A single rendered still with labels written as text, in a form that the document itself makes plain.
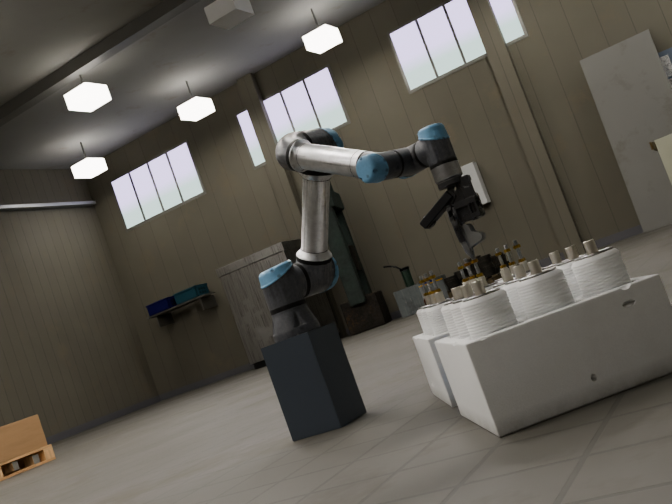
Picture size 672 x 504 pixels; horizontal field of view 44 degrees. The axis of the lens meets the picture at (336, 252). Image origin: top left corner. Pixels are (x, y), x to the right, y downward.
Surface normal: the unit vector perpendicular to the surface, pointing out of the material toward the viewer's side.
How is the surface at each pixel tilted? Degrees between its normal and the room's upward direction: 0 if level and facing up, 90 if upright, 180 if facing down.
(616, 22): 90
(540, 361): 90
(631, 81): 83
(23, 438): 90
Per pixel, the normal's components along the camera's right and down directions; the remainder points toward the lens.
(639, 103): -0.49, -0.02
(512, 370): 0.03, -0.09
